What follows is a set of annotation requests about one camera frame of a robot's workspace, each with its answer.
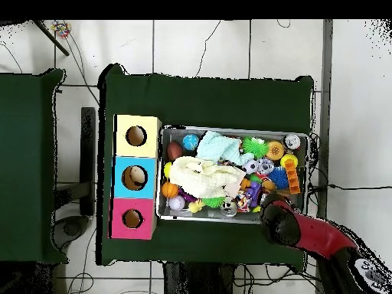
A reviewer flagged toy burger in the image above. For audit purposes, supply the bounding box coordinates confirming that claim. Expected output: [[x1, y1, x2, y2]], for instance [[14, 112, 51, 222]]
[[265, 140, 286, 162]]

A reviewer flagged dark green table cloth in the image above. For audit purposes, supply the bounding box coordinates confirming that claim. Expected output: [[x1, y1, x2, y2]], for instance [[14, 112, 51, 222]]
[[96, 63, 315, 272]]

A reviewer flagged wooden box with three holes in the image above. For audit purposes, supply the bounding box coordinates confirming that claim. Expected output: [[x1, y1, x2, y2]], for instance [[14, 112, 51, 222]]
[[108, 114, 162, 240]]

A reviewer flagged black pole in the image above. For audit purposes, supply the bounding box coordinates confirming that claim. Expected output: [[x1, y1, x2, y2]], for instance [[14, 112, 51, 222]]
[[31, 20, 70, 57]]

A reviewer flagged blue spiky ball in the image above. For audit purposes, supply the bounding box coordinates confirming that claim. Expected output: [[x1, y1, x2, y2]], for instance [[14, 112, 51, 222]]
[[268, 166, 289, 191]]

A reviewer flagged silver drink can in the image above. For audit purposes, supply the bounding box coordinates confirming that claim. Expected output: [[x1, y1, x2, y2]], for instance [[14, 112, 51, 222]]
[[283, 133, 302, 151]]

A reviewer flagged dark green side table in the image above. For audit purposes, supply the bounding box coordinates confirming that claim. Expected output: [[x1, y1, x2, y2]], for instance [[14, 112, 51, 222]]
[[0, 68, 69, 265]]

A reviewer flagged light blue waffle cloth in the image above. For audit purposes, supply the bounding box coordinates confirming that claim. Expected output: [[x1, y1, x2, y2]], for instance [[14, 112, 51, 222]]
[[195, 130, 255, 166]]

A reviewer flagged small colourful toy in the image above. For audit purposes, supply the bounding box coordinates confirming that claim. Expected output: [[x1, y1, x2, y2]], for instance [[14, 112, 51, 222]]
[[51, 21, 72, 39]]

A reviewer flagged cream waffle cloth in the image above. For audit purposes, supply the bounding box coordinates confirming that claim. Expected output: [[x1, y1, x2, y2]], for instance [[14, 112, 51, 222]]
[[168, 155, 247, 199]]

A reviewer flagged orange toy basketball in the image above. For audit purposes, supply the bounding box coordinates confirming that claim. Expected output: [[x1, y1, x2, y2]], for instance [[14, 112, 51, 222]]
[[161, 181, 179, 199]]

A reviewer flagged wire mesh bin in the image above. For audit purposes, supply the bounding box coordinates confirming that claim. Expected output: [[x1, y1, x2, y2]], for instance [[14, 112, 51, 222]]
[[155, 125, 310, 227]]

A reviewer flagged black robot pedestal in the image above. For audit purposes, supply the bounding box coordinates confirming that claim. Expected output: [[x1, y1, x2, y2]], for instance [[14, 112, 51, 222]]
[[163, 261, 237, 294]]

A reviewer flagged blue globe ball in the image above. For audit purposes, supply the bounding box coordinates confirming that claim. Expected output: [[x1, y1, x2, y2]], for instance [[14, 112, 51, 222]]
[[182, 133, 200, 152]]

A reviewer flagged green spiky toy with eyes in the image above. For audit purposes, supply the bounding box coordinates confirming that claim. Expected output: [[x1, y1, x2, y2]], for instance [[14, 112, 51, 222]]
[[241, 136, 270, 160]]

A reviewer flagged brown toy football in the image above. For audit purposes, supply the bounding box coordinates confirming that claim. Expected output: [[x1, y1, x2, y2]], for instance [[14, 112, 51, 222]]
[[166, 141, 184, 162]]

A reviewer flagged black cable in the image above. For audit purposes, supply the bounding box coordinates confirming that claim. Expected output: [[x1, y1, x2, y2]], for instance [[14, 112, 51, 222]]
[[307, 182, 392, 192]]

